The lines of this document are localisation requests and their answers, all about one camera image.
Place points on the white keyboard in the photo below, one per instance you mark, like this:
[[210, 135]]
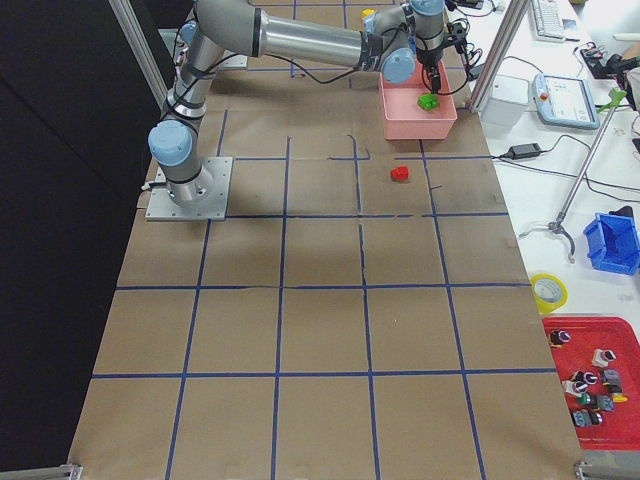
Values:
[[546, 21]]

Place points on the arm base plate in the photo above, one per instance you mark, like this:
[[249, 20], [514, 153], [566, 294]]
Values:
[[204, 198]]

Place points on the green two-stud block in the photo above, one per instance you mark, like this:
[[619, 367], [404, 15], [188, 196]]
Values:
[[428, 101]]

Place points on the red small block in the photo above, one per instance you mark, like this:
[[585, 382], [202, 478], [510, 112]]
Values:
[[400, 173]]

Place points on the pink plastic box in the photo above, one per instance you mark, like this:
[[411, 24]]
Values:
[[404, 119]]

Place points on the metal grabber stick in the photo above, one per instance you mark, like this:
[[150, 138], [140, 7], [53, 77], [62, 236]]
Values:
[[556, 226]]

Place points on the aluminium frame post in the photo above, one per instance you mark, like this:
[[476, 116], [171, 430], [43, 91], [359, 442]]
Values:
[[501, 43]]

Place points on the blue storage bin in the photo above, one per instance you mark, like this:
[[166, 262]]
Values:
[[613, 244]]

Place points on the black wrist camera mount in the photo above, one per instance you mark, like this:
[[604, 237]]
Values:
[[456, 34]]

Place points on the teach pendant tablet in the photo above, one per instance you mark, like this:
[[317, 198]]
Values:
[[564, 102]]

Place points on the white square box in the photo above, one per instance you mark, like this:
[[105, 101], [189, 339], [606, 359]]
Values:
[[507, 102]]

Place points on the red parts tray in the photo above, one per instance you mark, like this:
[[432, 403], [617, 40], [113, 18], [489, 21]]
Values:
[[597, 361]]

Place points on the yellow tape roll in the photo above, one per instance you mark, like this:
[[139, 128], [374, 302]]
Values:
[[549, 292]]

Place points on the black power adapter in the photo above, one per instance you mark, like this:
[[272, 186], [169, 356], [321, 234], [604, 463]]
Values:
[[524, 151]]

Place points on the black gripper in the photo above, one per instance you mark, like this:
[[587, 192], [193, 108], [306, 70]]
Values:
[[429, 57]]

